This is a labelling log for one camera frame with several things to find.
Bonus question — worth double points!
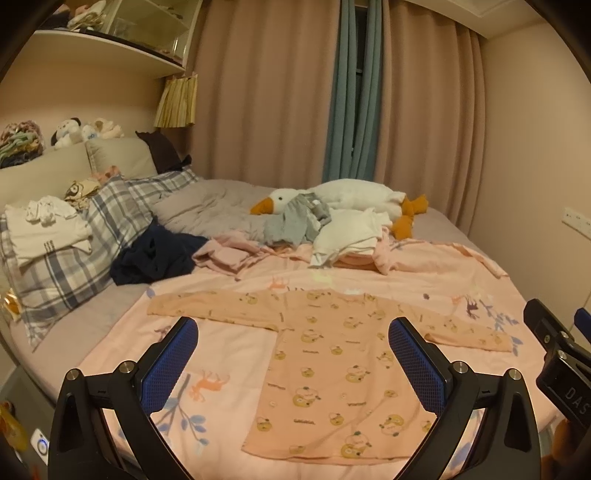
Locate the wall power socket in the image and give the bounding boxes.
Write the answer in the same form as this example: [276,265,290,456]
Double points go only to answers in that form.
[562,207,591,239]

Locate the grey small garment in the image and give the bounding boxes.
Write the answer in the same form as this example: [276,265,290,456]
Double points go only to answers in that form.
[263,193,332,247]

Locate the peach duck print shirt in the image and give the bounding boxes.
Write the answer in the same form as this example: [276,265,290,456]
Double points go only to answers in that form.
[147,290,512,465]

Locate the yellow striped hanging cloth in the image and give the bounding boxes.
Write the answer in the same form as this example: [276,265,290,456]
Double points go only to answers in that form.
[153,74,198,129]

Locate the white clothes on pillow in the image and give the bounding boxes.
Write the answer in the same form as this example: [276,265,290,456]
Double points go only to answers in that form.
[5,196,92,268]

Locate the white goose plush toy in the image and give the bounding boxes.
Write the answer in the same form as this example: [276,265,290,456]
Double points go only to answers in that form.
[249,179,429,240]

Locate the pink printed duvet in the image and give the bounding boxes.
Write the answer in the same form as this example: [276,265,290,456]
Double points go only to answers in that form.
[81,240,557,479]

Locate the navy blue garment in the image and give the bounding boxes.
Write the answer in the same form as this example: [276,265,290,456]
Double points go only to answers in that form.
[110,220,208,286]

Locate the plaid pillow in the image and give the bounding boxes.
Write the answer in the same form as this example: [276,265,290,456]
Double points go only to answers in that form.
[1,170,198,349]

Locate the right hand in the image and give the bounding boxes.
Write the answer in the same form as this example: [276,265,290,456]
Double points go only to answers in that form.
[541,419,591,480]

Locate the pink crumpled garment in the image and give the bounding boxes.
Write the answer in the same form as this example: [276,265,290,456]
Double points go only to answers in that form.
[192,231,276,277]

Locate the white wall shelf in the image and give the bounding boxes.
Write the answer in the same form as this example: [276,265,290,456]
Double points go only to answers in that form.
[18,0,202,79]

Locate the pink garment under white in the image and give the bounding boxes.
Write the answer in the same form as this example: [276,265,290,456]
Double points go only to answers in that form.
[334,228,415,275]

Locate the teal curtain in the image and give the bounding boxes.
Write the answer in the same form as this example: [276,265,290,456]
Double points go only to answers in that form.
[322,1,384,182]

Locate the beige headboard cushion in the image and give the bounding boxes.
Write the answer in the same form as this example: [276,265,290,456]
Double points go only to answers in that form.
[0,137,156,206]

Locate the white folded garment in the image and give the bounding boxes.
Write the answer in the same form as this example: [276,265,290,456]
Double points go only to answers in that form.
[310,209,392,267]

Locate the dark brown cushion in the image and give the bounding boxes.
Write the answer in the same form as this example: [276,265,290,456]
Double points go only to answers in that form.
[135,131,192,174]

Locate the plush toys on headboard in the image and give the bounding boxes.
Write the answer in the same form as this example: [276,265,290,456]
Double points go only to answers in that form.
[50,117,124,149]

